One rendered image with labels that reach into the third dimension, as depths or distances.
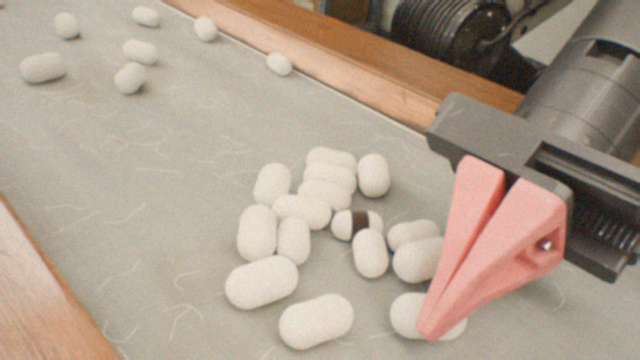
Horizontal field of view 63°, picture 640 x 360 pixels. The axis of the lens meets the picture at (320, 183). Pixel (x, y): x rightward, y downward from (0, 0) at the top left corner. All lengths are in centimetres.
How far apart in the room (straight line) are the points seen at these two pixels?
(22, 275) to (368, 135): 28
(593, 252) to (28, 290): 25
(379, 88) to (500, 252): 29
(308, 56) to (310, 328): 36
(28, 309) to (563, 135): 23
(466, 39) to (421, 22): 7
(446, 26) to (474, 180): 52
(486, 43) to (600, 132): 52
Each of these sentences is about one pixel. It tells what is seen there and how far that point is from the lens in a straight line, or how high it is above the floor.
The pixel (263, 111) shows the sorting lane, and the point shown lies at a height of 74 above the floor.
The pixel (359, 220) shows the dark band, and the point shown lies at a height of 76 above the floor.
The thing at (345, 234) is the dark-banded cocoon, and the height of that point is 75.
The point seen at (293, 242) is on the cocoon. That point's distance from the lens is 28.
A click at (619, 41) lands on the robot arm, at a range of 28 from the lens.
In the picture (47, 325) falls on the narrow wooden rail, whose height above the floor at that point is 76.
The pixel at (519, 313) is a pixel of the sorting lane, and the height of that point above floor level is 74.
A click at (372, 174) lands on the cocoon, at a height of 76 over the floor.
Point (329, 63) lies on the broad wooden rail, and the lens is 54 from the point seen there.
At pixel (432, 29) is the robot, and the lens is 75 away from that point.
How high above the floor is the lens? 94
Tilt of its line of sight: 32 degrees down
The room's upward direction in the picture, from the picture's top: 8 degrees clockwise
